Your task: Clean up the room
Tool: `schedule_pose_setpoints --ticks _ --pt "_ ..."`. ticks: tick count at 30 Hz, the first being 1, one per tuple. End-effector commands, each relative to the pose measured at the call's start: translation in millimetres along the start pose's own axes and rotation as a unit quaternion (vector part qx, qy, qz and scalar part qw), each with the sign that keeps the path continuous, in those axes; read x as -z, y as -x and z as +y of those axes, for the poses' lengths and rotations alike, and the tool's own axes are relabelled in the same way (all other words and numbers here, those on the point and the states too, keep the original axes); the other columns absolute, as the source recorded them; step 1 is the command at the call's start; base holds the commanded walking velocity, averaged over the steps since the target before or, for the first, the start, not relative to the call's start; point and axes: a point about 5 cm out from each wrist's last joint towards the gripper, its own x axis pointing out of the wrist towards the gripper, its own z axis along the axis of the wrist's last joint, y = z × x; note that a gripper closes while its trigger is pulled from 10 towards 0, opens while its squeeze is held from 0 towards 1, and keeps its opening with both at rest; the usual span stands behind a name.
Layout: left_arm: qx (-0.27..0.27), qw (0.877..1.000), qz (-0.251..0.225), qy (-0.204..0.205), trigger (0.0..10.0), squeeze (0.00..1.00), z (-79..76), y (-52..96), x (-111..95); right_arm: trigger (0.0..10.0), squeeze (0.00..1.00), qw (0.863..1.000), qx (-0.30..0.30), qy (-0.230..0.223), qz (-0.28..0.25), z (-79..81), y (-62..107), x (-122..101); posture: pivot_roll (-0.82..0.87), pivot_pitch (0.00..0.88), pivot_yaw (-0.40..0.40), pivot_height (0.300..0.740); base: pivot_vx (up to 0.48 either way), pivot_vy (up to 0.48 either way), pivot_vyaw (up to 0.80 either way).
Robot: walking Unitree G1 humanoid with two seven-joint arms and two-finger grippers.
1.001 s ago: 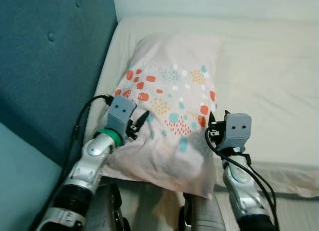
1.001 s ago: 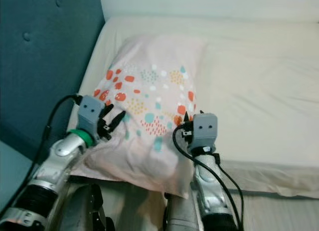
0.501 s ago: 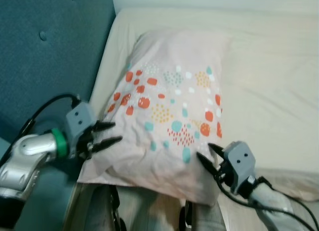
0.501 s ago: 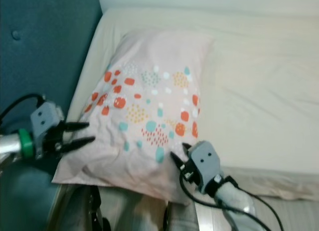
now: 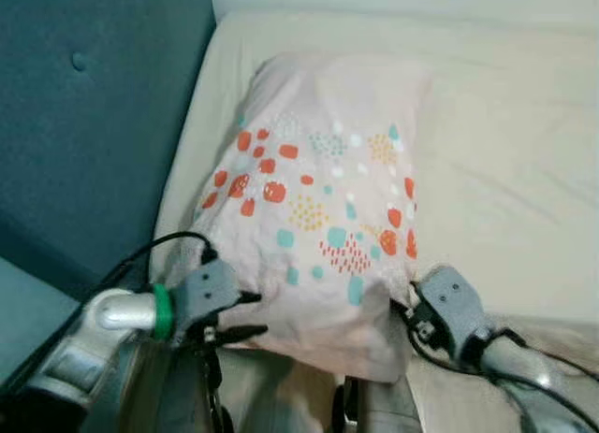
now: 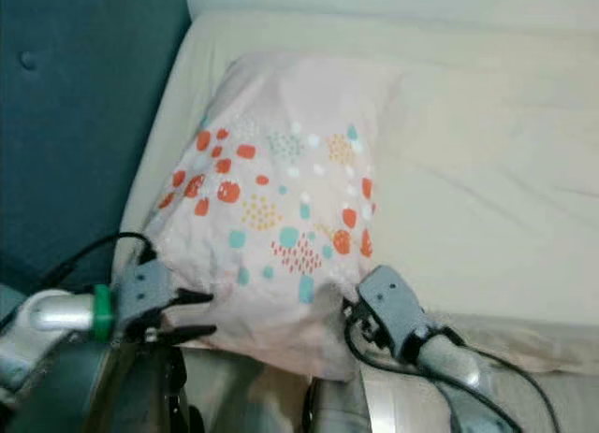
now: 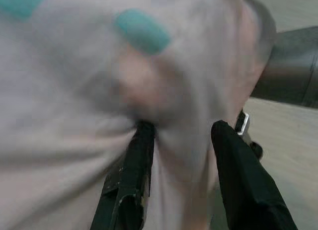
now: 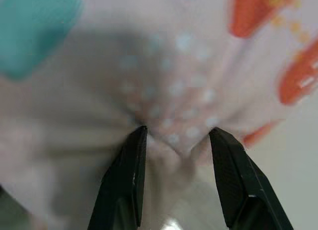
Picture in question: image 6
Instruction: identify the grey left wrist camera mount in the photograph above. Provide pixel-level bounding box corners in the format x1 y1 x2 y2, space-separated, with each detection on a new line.
117 258 179 326

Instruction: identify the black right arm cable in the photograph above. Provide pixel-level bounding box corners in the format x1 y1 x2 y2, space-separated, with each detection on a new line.
342 302 562 433

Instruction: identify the mattress with cream sheet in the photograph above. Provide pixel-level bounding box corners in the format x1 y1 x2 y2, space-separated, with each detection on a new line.
112 7 599 378

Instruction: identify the pink pillow with dots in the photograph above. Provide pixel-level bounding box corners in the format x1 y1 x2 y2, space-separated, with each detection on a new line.
140 50 403 382

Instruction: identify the silver robot right leg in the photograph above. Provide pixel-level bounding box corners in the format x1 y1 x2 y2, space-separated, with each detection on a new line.
299 377 375 433

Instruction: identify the silver robot left leg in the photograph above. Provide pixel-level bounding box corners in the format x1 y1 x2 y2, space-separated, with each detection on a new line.
47 344 197 433

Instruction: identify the silver robot leg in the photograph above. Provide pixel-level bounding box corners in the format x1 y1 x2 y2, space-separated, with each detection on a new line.
47 344 197 433
299 377 375 433

